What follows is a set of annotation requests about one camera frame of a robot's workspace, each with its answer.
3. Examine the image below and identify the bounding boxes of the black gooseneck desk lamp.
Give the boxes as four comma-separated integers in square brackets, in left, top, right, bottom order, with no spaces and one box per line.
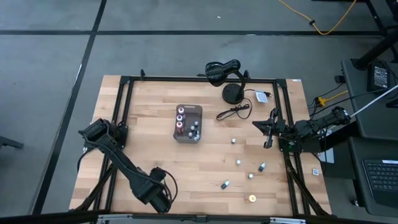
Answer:
[197,58,251,105]

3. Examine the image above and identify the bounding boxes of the black chair base leg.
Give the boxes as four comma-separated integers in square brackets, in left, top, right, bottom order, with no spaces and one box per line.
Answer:
[0,135,25,151]

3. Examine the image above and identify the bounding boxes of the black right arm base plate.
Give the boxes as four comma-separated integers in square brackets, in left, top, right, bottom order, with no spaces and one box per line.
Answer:
[278,136,323,154]

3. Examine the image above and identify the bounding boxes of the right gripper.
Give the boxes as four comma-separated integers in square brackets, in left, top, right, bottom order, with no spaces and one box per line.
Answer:
[252,108,280,149]

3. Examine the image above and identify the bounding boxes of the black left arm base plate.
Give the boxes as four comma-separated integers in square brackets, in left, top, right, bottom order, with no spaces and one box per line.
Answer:
[82,123,129,149]

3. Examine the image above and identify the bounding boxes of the black power adapter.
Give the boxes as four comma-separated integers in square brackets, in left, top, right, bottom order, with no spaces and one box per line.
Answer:
[367,61,392,93]

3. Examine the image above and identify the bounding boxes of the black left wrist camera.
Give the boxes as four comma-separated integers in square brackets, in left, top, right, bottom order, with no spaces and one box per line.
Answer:
[149,167,168,183]

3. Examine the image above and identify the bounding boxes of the black lamp power cable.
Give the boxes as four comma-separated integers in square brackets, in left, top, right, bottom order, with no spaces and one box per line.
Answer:
[216,88,273,121]

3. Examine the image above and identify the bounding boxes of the yellow extension cable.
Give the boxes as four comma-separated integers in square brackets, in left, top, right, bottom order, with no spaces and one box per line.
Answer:
[278,0,358,35]

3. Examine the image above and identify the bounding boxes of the grey translucent plastic bin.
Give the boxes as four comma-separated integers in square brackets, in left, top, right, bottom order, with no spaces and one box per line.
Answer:
[173,103,203,144]

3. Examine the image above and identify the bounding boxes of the black aluminium table frame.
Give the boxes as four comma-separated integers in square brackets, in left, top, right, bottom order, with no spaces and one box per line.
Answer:
[70,68,332,218]

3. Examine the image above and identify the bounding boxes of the white paper sheet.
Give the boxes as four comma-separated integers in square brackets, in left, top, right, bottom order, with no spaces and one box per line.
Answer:
[318,129,335,164]

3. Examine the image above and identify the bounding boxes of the black keyboard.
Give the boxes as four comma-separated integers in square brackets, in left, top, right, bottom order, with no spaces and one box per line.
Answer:
[362,159,398,202]

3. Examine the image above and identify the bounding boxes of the dark grey side desk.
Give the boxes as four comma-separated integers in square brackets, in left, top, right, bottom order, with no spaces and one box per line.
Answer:
[347,136,398,218]
[341,58,398,141]

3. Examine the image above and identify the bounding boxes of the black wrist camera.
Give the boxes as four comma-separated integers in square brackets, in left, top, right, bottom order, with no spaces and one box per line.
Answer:
[149,167,168,183]
[272,119,287,135]

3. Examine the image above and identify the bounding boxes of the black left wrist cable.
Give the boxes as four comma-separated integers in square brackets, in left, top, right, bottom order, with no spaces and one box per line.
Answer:
[160,169,179,205]

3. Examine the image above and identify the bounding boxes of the black front gantry beam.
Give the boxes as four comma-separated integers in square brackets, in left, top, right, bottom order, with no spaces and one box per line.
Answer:
[0,210,398,224]

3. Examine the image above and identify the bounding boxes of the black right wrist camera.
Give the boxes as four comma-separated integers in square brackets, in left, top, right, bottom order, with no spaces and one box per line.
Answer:
[272,119,287,135]

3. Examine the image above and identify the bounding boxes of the black desk leg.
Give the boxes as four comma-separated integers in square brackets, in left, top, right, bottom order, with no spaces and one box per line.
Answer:
[351,29,398,71]

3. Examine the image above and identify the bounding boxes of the yellow power connector cable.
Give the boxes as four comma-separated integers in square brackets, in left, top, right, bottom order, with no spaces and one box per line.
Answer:
[316,90,348,107]

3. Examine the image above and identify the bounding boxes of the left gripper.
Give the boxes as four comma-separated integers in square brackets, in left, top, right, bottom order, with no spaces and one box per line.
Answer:
[136,177,174,215]

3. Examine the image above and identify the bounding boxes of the lamp plug paper tag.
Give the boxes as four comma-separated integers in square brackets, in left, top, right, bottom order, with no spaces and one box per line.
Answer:
[254,90,269,103]

